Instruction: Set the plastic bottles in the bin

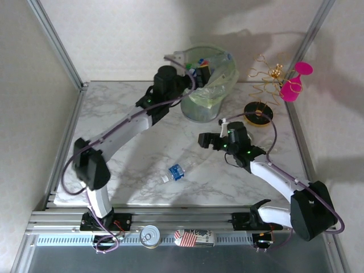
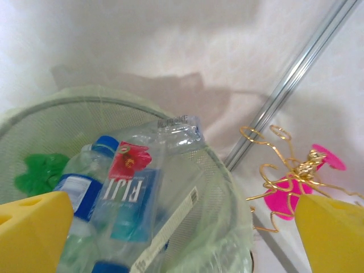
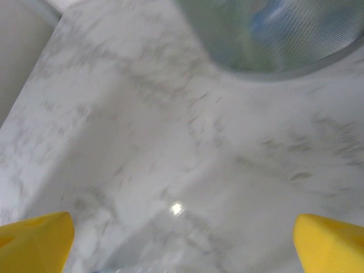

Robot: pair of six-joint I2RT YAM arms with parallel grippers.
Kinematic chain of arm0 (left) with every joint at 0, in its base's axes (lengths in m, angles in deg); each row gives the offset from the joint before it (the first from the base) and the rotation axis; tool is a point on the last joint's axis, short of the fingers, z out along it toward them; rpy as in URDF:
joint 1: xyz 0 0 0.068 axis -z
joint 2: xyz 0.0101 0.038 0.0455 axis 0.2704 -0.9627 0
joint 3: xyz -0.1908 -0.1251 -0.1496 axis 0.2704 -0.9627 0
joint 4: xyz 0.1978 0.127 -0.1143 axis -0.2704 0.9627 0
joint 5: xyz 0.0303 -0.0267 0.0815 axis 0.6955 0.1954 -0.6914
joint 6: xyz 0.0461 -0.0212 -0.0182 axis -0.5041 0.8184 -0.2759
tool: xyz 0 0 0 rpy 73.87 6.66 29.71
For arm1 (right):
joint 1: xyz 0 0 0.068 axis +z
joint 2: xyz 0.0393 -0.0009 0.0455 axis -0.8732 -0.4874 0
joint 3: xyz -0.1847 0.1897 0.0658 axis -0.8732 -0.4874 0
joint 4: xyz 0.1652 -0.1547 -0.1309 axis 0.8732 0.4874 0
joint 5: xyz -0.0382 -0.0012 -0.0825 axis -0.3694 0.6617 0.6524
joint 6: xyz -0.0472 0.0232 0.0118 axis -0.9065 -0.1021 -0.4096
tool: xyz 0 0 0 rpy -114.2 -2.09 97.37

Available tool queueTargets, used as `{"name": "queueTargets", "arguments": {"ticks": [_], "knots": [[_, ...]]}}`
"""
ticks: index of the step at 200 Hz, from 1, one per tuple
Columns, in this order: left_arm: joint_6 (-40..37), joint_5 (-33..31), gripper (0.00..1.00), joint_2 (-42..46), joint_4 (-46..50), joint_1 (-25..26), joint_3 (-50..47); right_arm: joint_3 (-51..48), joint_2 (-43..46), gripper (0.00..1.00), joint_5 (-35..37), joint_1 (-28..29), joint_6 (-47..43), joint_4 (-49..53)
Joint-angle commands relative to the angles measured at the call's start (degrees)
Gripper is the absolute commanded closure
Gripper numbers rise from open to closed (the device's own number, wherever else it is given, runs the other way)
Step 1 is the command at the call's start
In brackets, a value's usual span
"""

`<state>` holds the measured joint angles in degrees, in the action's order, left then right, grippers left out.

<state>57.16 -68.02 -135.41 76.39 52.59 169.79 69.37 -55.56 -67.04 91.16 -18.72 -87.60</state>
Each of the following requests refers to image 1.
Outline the blue label bottle white cap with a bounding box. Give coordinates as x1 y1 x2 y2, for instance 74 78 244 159
160 159 198 184

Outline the green bin liner bag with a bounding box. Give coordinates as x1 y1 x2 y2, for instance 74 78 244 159
181 42 238 110

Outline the clear plastic bin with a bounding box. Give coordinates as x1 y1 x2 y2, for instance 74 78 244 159
180 42 238 123

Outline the clear crumpled plastic piece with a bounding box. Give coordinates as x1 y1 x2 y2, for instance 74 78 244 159
257 139 275 153

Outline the pink plastic wine glass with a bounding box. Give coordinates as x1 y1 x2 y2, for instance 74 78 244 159
280 61 314 102

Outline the patterned small box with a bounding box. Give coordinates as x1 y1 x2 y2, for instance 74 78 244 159
173 228 217 248

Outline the silver tin can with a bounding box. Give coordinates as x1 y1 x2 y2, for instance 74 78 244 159
139 225 162 250

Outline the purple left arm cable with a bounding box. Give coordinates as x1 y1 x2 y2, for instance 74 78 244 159
61 55 197 254

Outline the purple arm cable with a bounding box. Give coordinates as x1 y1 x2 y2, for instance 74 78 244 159
61 55 197 254
226 113 346 253

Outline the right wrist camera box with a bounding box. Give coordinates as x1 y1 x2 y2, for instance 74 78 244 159
218 118 230 137

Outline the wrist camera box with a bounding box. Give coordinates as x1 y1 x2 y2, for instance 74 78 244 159
218 118 230 137
172 50 189 66

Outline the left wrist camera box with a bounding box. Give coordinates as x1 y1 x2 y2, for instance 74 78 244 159
172 50 189 66

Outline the gold wire glass rack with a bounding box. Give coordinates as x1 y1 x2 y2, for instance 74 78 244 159
243 52 291 127

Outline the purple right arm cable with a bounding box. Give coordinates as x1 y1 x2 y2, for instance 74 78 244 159
226 113 346 253

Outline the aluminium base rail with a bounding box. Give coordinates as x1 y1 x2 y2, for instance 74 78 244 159
24 209 338 235

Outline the slotted cable duct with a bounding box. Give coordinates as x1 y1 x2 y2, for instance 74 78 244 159
36 233 254 247

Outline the aluminium frame post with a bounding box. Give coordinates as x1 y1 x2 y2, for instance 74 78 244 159
27 0 89 91
283 0 337 86

